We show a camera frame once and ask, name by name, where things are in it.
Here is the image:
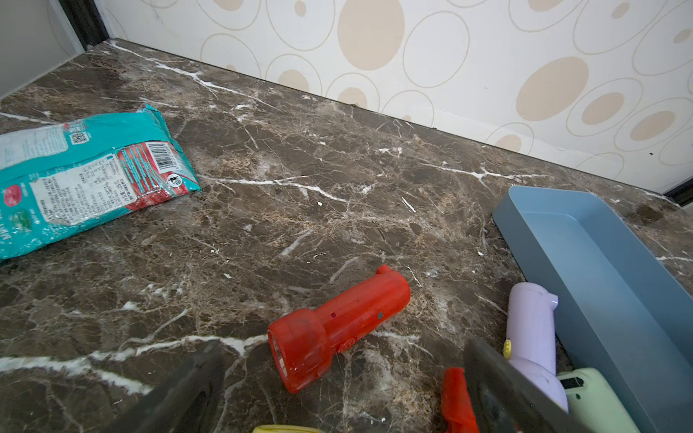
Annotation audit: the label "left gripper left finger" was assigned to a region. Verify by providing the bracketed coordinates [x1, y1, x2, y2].
[104, 341, 225, 432]

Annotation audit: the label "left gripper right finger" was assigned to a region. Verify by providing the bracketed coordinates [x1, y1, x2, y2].
[464, 338, 588, 432]

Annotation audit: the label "red flashlight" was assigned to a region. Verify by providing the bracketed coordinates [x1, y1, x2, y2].
[441, 367, 479, 433]
[268, 265, 411, 393]

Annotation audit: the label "blue storage tray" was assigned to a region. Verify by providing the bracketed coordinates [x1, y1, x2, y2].
[493, 186, 692, 432]

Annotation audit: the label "purple flashlight yellow head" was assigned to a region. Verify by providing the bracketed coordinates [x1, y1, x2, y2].
[253, 424, 323, 433]

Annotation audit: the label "teal snack packet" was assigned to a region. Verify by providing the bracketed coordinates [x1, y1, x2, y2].
[1, 105, 200, 260]

